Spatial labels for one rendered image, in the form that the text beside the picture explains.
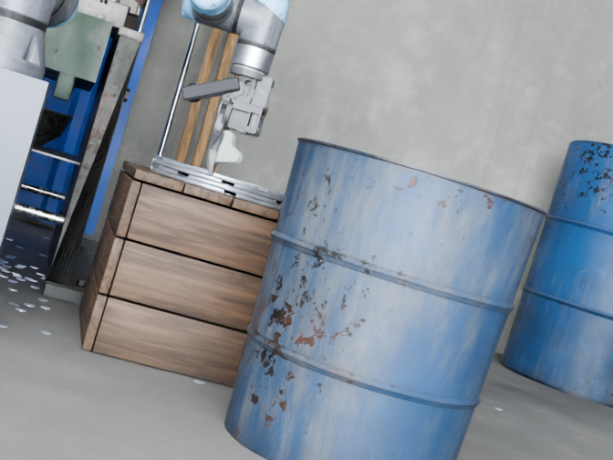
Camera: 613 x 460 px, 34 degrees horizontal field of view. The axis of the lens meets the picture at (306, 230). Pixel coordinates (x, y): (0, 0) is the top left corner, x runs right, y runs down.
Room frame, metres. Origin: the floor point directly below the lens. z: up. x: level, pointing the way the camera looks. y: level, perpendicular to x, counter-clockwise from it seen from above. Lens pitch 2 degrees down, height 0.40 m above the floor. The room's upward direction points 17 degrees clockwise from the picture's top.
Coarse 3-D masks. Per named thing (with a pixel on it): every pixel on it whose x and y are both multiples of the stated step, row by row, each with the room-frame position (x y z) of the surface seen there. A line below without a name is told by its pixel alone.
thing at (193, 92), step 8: (216, 80) 1.92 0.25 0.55; (224, 80) 1.92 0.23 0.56; (232, 80) 1.92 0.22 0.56; (184, 88) 1.93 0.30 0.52; (192, 88) 1.92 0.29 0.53; (200, 88) 1.92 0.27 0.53; (208, 88) 1.92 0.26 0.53; (216, 88) 1.92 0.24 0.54; (224, 88) 1.92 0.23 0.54; (232, 88) 1.92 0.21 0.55; (184, 96) 1.93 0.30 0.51; (192, 96) 1.92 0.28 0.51; (200, 96) 1.92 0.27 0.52; (208, 96) 1.94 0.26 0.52; (216, 96) 1.96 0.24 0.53
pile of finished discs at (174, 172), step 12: (156, 168) 2.11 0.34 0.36; (168, 168) 1.98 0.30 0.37; (180, 168) 1.96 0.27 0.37; (180, 180) 1.96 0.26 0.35; (192, 180) 2.06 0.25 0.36; (204, 180) 1.94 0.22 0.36; (216, 180) 1.94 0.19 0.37; (228, 192) 2.03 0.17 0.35; (240, 192) 1.95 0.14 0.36; (252, 192) 1.97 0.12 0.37; (264, 204) 1.99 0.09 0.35; (276, 204) 2.16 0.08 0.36
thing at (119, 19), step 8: (80, 0) 2.42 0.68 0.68; (88, 0) 2.42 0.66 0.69; (96, 0) 2.43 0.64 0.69; (80, 8) 2.42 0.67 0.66; (88, 8) 2.42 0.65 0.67; (96, 8) 2.43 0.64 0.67; (104, 8) 2.43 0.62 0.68; (112, 8) 2.44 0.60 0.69; (120, 8) 2.44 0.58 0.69; (128, 8) 2.44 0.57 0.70; (96, 16) 2.43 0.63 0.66; (104, 16) 2.43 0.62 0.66; (112, 16) 2.44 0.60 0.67; (120, 16) 2.44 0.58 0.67; (120, 24) 2.44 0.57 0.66; (112, 32) 2.57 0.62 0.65
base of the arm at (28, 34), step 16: (0, 16) 1.73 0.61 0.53; (16, 16) 1.73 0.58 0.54; (0, 32) 1.72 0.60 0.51; (16, 32) 1.73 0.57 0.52; (32, 32) 1.75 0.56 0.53; (0, 48) 1.71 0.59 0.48; (16, 48) 1.73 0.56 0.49; (32, 48) 1.76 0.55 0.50; (0, 64) 1.71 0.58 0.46; (16, 64) 1.73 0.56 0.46; (32, 64) 1.75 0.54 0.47
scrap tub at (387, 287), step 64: (320, 192) 1.51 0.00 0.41; (384, 192) 1.45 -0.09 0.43; (448, 192) 1.44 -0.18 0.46; (320, 256) 1.49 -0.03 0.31; (384, 256) 1.45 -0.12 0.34; (448, 256) 1.45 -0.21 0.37; (512, 256) 1.52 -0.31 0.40; (256, 320) 1.59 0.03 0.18; (320, 320) 1.48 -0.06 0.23; (384, 320) 1.45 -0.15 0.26; (448, 320) 1.47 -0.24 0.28; (256, 384) 1.54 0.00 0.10; (320, 384) 1.47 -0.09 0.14; (384, 384) 1.45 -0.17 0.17; (448, 384) 1.49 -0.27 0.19; (256, 448) 1.51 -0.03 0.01; (320, 448) 1.46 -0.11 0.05; (384, 448) 1.46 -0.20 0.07; (448, 448) 1.53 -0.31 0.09
